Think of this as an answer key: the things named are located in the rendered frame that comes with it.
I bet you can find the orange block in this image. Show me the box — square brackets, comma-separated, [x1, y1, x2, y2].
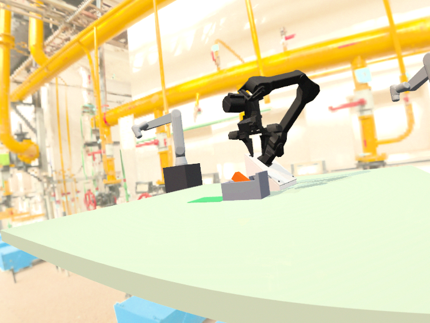
[232, 172, 250, 182]

